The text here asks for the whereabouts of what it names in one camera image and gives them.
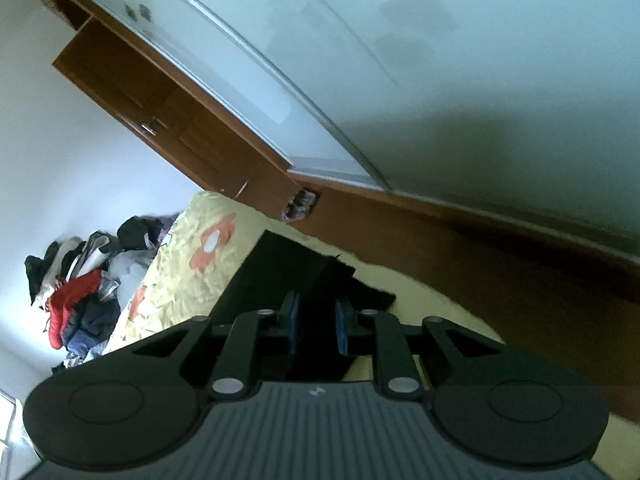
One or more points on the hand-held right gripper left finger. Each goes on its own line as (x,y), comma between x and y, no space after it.
(291,322)

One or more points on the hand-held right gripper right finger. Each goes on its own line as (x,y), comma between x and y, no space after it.
(343,325)

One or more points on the black pants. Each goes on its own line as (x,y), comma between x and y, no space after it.
(280,270)

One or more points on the yellow carrot print blanket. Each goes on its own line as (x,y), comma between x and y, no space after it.
(185,280)

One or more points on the small items by wardrobe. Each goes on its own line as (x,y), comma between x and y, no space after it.
(300,205)

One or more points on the pile of clothes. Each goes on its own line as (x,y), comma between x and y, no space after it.
(75,295)

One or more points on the brown wooden door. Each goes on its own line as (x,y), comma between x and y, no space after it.
(125,80)

